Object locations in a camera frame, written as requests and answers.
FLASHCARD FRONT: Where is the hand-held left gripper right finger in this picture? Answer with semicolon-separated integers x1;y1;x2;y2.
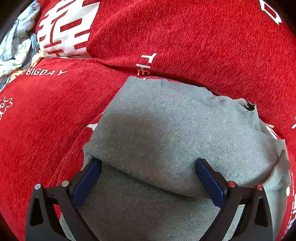
195;159;274;241

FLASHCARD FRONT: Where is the grey sweater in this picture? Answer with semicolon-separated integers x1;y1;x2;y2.
59;76;292;241

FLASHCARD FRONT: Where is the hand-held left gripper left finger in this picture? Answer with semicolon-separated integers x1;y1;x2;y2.
25;158;102;241

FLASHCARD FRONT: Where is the grey-blue cloth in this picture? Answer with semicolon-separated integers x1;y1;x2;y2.
23;32;40;70

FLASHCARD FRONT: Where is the red printed blanket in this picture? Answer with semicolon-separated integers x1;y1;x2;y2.
0;0;296;241

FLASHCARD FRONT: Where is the light floral cloth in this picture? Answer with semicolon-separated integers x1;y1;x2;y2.
0;3;41;78

